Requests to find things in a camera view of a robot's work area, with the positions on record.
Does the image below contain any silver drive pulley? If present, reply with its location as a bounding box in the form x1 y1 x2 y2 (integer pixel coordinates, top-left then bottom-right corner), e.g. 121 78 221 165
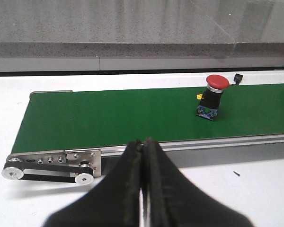
75 173 94 185
1 166 24 180

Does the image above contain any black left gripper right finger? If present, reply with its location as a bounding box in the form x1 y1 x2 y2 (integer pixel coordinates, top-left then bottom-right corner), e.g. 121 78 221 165
142 138 252 227

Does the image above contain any aluminium conveyor frame rail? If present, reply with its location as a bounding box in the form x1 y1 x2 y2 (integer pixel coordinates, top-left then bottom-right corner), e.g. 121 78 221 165
6 91 284 177

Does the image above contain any black drive belt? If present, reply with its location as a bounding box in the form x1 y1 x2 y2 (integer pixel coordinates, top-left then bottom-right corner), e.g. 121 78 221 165
4 161 94 183

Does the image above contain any green conveyor belt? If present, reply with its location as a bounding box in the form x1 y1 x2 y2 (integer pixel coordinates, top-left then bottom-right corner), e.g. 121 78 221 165
12 84 284 153

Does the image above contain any grey stone counter slab left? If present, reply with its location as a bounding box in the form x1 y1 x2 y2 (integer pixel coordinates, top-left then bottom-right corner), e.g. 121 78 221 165
0 0 284 58

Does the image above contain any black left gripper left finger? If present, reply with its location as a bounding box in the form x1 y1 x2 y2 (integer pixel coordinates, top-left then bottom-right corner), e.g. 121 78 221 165
44 140 142 227

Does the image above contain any black sensor connector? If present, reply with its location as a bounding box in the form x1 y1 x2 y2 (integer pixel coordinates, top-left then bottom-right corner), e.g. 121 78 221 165
229 73 243 86

